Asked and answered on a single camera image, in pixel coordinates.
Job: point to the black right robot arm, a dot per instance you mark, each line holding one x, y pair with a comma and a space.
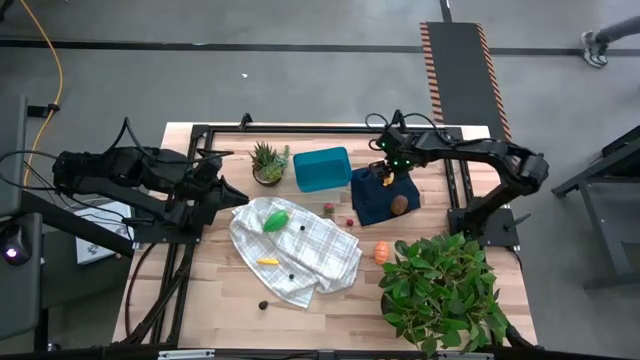
475, 147

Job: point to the thin yellow toy wedge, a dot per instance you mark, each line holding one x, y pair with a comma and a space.
268, 261

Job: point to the black metal support beam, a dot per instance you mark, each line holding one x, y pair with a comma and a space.
75, 222

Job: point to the white plaid dish towel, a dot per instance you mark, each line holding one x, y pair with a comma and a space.
310, 250

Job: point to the small dark brown toy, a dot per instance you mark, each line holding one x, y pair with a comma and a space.
263, 305

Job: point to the green toy corn cob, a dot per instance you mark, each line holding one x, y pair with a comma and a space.
276, 220

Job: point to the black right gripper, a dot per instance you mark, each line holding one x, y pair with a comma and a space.
400, 161

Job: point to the black striped-edge floor mat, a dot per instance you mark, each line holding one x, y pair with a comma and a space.
460, 75

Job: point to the brown toy kiwi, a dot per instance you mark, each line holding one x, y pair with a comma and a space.
399, 204

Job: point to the navy blue cloth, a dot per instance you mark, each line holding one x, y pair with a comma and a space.
375, 200

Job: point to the person's leg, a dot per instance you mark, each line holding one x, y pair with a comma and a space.
620, 29

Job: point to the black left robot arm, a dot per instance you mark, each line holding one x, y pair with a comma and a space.
125, 170

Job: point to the black device with light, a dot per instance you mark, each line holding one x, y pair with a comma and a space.
20, 240

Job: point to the dark grey side table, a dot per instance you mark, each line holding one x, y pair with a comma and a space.
600, 165

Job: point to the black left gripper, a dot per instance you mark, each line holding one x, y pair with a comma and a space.
207, 207

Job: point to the white paper sheet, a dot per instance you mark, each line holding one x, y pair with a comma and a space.
100, 245

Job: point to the orange toy fruit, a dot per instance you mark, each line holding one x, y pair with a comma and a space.
381, 252

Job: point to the person's foot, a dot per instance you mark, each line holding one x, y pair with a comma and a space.
594, 50

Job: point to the red toy strawberry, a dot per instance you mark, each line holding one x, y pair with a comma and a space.
328, 209

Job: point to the large leafy green plant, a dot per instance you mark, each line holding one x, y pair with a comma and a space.
440, 290

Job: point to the black camera mount rail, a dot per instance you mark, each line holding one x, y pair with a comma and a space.
300, 356

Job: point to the silver metal bracket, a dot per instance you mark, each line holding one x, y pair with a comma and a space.
465, 356
185, 355

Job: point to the teal plastic tupperware container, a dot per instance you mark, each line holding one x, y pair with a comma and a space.
322, 170

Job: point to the potted succulent plant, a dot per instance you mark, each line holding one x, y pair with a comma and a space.
269, 165

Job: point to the black metal table frame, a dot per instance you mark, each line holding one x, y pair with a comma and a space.
280, 129

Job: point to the black base lever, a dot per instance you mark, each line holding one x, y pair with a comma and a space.
132, 220
520, 221

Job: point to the small red toy radish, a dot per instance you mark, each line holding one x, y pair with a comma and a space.
349, 222

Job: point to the black frame clamp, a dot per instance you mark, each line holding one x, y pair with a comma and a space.
398, 117
245, 121

